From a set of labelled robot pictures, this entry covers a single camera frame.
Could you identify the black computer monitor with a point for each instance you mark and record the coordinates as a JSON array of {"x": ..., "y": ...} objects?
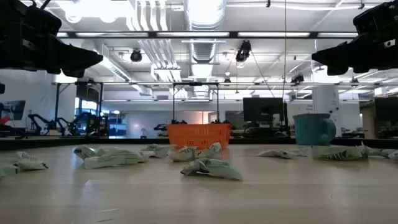
[
  {"x": 264, "y": 109},
  {"x": 87, "y": 93},
  {"x": 387, "y": 110}
]

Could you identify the silver ventilation duct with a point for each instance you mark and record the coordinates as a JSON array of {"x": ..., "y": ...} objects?
[{"x": 203, "y": 18}]

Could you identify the white green packet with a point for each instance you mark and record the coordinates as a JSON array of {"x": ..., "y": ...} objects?
[
  {"x": 83, "y": 152},
  {"x": 112, "y": 158},
  {"x": 31, "y": 163},
  {"x": 276, "y": 154},
  {"x": 384, "y": 152},
  {"x": 211, "y": 152},
  {"x": 183, "y": 154},
  {"x": 158, "y": 151},
  {"x": 7, "y": 170},
  {"x": 214, "y": 168},
  {"x": 339, "y": 154}
]

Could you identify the green plastic cup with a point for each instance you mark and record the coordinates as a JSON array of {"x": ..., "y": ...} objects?
[{"x": 311, "y": 129}]

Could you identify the orange plastic basket bin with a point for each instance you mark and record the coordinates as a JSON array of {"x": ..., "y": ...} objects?
[{"x": 199, "y": 133}]

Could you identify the black background robot arm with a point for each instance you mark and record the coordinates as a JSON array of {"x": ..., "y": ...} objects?
[
  {"x": 37, "y": 119},
  {"x": 66, "y": 124}
]

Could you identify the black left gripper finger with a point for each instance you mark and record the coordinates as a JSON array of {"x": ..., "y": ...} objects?
[
  {"x": 74, "y": 57},
  {"x": 74, "y": 73}
]

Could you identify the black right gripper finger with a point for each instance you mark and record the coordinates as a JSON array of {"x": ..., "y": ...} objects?
[
  {"x": 337, "y": 71},
  {"x": 339, "y": 56}
]

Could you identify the black background rig frame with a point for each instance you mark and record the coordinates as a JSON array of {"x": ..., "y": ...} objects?
[
  {"x": 196, "y": 83},
  {"x": 57, "y": 102}
]

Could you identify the black overhead camera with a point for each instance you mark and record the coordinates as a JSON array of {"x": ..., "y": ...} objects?
[{"x": 244, "y": 51}]

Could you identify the black aluminium table frame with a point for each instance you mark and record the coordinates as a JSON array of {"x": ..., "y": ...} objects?
[{"x": 62, "y": 143}]

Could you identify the dark wall screen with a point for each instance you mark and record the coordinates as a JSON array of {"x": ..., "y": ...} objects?
[{"x": 14, "y": 109}]

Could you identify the black ceiling spotlight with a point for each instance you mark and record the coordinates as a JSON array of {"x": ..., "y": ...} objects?
[
  {"x": 297, "y": 78},
  {"x": 136, "y": 56}
]

